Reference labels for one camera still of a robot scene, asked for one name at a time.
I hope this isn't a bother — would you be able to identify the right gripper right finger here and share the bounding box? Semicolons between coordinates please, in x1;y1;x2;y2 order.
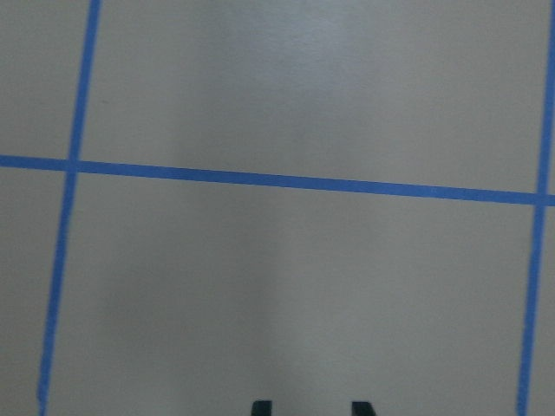
351;401;375;416

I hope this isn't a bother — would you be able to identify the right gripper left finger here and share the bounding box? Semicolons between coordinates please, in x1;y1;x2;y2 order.
251;400;272;416

